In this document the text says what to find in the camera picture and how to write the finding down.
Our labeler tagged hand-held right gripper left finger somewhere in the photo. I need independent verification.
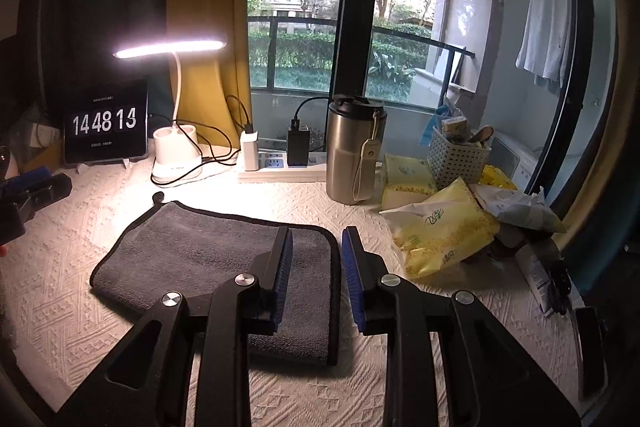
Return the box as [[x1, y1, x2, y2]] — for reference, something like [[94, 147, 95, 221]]
[[55, 227, 294, 427]]

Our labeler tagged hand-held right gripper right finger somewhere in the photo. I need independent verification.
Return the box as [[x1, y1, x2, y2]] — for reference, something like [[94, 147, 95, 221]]
[[341, 227, 583, 427]]

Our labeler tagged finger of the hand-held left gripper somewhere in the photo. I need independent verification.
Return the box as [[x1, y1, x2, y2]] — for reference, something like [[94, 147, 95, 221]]
[[0, 166, 74, 253]]

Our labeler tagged grey towel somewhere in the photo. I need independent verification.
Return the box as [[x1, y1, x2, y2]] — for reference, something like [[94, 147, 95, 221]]
[[90, 192, 342, 368]]

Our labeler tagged white textured table cover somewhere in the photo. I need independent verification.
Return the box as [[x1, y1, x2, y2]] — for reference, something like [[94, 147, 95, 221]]
[[0, 146, 586, 427]]

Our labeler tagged tablet with clock display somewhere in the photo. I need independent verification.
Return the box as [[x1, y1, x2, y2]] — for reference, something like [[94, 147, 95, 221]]
[[63, 78, 150, 168]]

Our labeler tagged yellow tissue pack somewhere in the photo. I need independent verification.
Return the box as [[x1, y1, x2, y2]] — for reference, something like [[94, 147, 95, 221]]
[[379, 153, 441, 210], [380, 177, 501, 280]]

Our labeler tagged white power strip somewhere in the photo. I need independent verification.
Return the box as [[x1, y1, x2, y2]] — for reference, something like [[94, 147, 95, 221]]
[[237, 149, 329, 184]]

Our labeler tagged black charger block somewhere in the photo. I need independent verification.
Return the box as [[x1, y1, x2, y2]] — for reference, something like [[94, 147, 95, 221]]
[[286, 119, 309, 168]]

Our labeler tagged white charger plug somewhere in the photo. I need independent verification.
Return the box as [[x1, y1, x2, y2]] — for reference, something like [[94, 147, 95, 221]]
[[242, 130, 260, 172]]

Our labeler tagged stainless steel tumbler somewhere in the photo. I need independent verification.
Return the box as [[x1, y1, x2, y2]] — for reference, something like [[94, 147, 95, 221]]
[[326, 94, 388, 206]]

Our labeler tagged white desk lamp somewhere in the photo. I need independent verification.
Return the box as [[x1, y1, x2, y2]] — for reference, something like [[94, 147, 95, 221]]
[[112, 36, 228, 186]]

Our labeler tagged grey plastic basket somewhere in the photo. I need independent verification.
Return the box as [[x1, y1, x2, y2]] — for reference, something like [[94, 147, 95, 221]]
[[426, 125, 493, 190]]

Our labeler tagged blue cloth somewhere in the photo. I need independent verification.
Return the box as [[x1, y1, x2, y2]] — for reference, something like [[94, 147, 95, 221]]
[[419, 105, 451, 148]]

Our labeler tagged crumpled plastic wrapper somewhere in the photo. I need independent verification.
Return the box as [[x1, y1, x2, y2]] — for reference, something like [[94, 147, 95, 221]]
[[472, 182, 569, 235]]

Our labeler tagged small white carton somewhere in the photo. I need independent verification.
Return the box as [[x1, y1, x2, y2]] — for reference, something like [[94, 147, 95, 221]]
[[515, 243, 572, 316]]

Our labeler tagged white hanging shirt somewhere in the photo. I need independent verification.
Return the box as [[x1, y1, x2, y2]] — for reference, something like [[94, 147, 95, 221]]
[[515, 0, 573, 96]]

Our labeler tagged black cable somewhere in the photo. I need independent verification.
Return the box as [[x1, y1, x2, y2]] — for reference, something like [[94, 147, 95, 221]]
[[148, 94, 254, 168], [293, 96, 332, 122]]

